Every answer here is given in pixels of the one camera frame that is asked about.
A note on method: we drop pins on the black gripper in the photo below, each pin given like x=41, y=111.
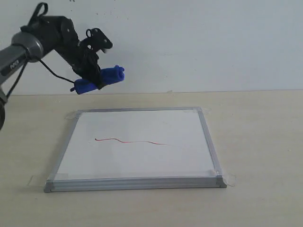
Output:
x=86, y=65

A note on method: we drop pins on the blue cloth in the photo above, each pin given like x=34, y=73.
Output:
x=108, y=76

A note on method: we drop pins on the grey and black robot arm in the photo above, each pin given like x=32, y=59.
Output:
x=44, y=34

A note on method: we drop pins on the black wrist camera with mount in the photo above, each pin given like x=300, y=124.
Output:
x=96, y=41

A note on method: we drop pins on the white board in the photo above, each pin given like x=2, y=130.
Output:
x=136, y=148

